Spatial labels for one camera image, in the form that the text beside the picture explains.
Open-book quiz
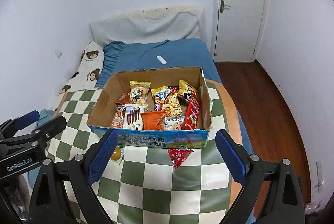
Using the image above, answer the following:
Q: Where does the orange panda snack packet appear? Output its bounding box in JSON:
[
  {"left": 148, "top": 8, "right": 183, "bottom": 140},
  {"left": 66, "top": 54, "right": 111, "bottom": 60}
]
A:
[{"left": 110, "top": 105, "right": 126, "bottom": 128}]

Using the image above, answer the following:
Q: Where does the yellow biscuit balls packet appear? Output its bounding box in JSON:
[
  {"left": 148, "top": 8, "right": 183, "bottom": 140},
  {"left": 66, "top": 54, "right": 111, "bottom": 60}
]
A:
[{"left": 130, "top": 80, "right": 151, "bottom": 104}]

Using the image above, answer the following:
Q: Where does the Sedaap instant noodle packet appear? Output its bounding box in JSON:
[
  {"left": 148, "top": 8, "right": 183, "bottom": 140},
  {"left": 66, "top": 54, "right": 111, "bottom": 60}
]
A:
[{"left": 151, "top": 86, "right": 182, "bottom": 118}]

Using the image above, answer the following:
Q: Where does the white door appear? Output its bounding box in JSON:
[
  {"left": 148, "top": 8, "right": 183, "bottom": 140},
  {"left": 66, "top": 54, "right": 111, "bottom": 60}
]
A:
[{"left": 211, "top": 0, "right": 267, "bottom": 62}]

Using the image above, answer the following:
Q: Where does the cardboard milk box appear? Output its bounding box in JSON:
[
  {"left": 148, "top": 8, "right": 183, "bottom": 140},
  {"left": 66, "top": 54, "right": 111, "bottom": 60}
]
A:
[{"left": 87, "top": 67, "right": 212, "bottom": 149}]

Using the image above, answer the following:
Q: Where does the Franzzi cookie packet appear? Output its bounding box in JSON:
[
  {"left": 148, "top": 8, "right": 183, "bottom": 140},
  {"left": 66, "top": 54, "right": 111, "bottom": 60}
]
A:
[{"left": 123, "top": 104, "right": 148, "bottom": 131}]

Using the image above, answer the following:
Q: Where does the green checkered mat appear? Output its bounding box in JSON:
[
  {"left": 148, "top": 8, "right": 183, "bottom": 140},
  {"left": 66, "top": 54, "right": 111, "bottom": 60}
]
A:
[{"left": 44, "top": 78, "right": 242, "bottom": 224}]

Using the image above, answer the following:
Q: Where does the grey-white pillow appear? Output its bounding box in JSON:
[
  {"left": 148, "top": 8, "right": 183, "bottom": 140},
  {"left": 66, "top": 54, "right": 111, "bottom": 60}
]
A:
[{"left": 90, "top": 5, "right": 204, "bottom": 47}]

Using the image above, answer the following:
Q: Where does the teddy bear print pillow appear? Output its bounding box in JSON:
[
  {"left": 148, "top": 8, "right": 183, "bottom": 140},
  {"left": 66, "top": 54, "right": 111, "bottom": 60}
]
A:
[{"left": 49, "top": 41, "right": 105, "bottom": 111}]

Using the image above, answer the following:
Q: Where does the brown snack packet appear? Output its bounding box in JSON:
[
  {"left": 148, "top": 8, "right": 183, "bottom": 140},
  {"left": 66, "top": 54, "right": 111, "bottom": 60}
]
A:
[{"left": 114, "top": 92, "right": 130, "bottom": 105}]

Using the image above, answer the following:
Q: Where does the braised egg packet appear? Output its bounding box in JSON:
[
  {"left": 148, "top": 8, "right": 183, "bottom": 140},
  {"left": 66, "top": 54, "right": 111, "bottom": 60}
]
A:
[{"left": 110, "top": 146, "right": 125, "bottom": 165}]

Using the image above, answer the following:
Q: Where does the metal door handle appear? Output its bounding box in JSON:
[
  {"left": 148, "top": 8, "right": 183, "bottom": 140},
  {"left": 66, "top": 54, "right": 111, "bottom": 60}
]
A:
[{"left": 220, "top": 0, "right": 231, "bottom": 14}]

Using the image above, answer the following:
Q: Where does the small dark red packet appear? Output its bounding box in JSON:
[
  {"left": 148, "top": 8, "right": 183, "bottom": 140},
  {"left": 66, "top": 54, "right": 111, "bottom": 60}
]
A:
[{"left": 168, "top": 149, "right": 193, "bottom": 169}]

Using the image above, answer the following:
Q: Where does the silver oat cookie packet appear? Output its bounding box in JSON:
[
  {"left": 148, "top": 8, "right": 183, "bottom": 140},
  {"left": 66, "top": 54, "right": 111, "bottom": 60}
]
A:
[{"left": 164, "top": 116, "right": 185, "bottom": 131}]

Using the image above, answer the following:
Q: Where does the long red snack packet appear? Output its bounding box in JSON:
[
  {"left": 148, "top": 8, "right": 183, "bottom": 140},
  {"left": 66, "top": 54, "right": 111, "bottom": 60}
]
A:
[{"left": 182, "top": 95, "right": 200, "bottom": 131}]

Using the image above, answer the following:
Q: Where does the wall socket left wall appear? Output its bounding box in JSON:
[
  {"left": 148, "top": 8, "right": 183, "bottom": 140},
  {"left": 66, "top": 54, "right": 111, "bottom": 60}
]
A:
[{"left": 54, "top": 49, "right": 62, "bottom": 59}]

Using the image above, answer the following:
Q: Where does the yellow panda snack packet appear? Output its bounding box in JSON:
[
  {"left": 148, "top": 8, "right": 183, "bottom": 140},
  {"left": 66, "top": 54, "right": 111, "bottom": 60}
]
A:
[{"left": 177, "top": 79, "right": 199, "bottom": 103}]

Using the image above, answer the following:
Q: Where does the white remote control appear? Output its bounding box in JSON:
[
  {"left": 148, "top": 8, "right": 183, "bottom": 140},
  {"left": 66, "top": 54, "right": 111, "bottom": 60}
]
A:
[{"left": 156, "top": 56, "right": 167, "bottom": 65}]

